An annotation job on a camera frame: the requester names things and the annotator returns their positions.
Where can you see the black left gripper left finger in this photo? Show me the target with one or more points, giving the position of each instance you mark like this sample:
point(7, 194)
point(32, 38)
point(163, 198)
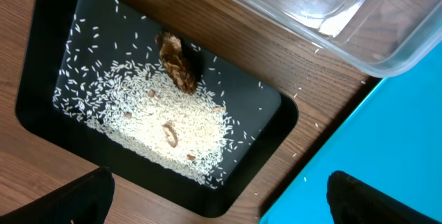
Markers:
point(84, 200)

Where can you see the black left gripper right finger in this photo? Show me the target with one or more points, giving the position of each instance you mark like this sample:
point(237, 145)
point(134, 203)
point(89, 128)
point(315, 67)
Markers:
point(352, 201)

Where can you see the pile of rice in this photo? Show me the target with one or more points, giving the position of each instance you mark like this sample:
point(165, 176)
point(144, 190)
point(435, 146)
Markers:
point(111, 80)

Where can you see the clear plastic waste bin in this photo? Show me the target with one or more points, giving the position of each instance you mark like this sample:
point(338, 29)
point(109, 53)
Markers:
point(383, 38)

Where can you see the black food waste tray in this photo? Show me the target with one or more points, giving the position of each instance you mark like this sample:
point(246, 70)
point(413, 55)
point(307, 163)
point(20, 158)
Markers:
point(34, 110)

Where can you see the teal serving tray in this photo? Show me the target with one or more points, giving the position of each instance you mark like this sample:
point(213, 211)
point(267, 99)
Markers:
point(391, 141)

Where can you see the brown food scrap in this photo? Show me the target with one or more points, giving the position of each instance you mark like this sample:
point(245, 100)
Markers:
point(177, 66)

